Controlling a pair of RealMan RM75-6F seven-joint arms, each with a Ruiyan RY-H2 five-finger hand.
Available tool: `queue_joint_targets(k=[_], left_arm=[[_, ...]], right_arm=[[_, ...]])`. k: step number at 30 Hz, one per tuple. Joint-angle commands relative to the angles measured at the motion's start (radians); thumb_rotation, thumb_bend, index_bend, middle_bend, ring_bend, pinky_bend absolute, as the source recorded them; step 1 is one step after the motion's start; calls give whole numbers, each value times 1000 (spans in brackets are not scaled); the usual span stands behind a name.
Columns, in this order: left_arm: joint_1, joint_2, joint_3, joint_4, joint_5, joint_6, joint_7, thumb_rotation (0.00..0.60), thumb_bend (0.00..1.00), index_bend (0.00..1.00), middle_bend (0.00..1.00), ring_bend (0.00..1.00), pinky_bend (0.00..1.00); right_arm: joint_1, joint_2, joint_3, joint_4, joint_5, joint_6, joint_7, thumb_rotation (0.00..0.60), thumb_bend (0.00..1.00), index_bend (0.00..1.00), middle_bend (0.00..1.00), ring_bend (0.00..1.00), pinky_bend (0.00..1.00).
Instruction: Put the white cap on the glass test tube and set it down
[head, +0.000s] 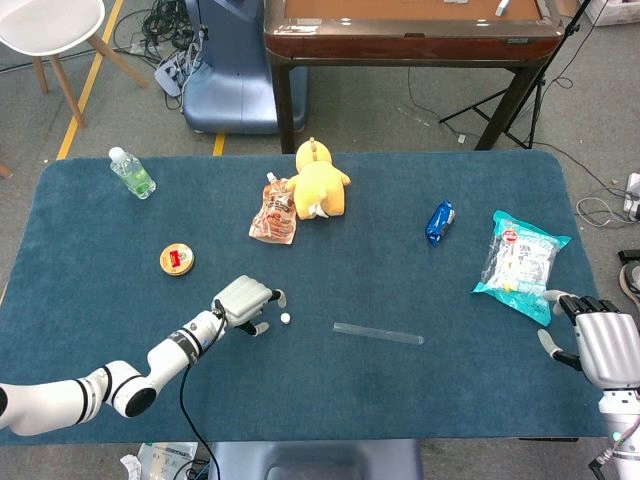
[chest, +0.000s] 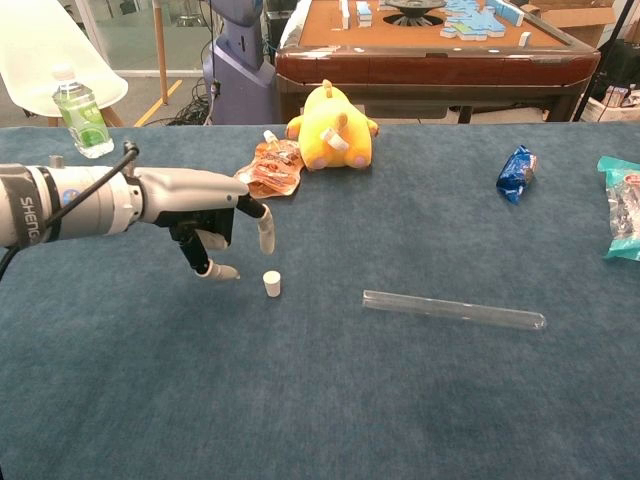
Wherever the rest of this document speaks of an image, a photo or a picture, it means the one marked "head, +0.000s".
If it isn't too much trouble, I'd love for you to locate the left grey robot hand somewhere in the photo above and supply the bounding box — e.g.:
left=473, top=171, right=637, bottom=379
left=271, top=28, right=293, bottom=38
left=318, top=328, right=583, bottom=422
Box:
left=211, top=274, right=289, bottom=337

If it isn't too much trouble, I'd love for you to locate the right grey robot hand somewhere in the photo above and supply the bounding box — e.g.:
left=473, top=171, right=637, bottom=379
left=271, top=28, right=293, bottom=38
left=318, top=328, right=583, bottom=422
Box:
left=537, top=289, right=640, bottom=391

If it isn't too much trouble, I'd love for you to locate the clear glass test tube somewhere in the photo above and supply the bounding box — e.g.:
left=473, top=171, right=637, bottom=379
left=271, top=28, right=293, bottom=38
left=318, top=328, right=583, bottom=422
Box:
left=333, top=321, right=426, bottom=347

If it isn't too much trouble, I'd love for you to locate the grey sneaker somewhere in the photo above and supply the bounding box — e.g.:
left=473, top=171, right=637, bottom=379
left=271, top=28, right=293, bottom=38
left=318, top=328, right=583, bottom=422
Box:
left=618, top=263, right=640, bottom=307

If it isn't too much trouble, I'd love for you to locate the round yellow-lid tin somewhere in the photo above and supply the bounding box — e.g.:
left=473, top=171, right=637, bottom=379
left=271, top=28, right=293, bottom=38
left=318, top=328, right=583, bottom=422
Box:
left=159, top=242, right=196, bottom=278

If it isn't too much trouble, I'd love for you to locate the orange spout pouch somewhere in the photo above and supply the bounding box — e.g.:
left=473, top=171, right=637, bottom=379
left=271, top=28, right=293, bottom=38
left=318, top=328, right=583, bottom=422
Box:
left=248, top=172, right=298, bottom=246

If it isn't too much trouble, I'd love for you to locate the teal clear snack bag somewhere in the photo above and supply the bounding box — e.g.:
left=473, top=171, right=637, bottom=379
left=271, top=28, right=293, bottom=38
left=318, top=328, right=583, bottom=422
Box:
left=471, top=209, right=572, bottom=328

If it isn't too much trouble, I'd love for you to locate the yellow plush toy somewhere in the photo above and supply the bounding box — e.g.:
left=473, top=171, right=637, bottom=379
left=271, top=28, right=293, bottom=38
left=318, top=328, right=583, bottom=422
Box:
left=284, top=136, right=352, bottom=222

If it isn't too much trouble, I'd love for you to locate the blue table mat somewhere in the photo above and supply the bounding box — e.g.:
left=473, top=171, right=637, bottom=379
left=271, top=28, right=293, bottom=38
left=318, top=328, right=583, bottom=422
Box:
left=0, top=151, right=634, bottom=446

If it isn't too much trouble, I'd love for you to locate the white power strip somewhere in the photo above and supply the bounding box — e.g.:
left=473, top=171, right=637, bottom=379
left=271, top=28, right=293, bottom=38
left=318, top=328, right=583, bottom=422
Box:
left=622, top=172, right=640, bottom=222

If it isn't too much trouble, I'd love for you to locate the clear green-label water bottle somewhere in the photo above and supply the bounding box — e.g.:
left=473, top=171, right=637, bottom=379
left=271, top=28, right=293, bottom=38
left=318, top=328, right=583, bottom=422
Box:
left=108, top=146, right=157, bottom=200

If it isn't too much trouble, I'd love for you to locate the grey robot torso base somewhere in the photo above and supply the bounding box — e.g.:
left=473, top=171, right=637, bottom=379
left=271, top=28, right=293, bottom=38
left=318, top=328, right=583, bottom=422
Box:
left=209, top=439, right=424, bottom=480

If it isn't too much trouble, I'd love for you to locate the clear plastic bag with papers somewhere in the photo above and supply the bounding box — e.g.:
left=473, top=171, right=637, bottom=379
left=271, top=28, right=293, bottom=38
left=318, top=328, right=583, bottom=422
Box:
left=119, top=441, right=201, bottom=480

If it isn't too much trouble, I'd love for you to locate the blue snack packet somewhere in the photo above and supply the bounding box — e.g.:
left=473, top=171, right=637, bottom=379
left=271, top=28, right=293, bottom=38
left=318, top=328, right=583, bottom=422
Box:
left=424, top=199, right=457, bottom=248

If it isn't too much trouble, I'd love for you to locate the blue-grey machine base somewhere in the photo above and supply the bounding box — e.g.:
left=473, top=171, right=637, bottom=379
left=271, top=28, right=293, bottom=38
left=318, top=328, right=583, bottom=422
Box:
left=182, top=0, right=309, bottom=135

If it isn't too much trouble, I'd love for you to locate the grey floor power strip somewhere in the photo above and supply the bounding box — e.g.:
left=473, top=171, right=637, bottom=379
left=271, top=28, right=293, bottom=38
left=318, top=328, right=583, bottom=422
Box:
left=153, top=52, right=201, bottom=99

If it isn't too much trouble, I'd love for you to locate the black tripod stand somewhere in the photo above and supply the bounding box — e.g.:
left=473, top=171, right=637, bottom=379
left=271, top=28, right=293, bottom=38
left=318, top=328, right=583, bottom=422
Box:
left=438, top=0, right=596, bottom=150

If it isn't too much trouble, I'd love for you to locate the brown mahjong table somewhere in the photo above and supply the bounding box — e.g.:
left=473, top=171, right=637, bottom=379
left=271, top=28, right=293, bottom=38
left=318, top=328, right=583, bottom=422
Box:
left=263, top=0, right=567, bottom=154

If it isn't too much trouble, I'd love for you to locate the white chair with wooden legs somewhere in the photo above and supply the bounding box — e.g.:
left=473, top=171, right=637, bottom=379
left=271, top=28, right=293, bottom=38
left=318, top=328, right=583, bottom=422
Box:
left=0, top=0, right=150, bottom=129

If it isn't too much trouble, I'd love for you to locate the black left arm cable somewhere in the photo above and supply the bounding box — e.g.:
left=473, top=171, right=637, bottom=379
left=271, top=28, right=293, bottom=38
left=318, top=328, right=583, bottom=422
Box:
left=179, top=299, right=226, bottom=480

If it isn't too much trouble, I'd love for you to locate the white floor cable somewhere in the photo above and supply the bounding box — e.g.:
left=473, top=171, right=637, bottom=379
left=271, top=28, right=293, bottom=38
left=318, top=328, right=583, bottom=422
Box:
left=574, top=197, right=631, bottom=227

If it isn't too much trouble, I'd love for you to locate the black floor cable bundle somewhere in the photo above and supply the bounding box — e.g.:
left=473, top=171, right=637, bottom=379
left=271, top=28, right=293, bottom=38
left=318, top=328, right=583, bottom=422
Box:
left=113, top=0, right=206, bottom=109

